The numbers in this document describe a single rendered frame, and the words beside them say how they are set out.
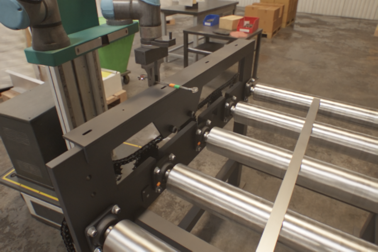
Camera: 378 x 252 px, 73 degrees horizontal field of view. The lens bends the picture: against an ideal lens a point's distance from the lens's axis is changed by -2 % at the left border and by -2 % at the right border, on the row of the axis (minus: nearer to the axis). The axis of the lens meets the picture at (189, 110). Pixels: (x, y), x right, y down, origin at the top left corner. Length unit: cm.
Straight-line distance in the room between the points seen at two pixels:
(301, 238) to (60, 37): 111
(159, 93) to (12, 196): 182
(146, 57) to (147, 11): 15
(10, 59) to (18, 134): 244
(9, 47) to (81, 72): 251
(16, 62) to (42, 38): 295
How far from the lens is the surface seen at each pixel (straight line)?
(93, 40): 133
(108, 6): 93
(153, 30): 91
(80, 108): 168
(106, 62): 361
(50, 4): 118
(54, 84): 148
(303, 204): 222
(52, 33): 119
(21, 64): 415
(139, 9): 90
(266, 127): 135
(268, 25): 664
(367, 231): 208
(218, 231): 193
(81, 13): 150
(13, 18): 106
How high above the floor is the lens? 156
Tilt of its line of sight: 29 degrees down
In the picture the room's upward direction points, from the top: straight up
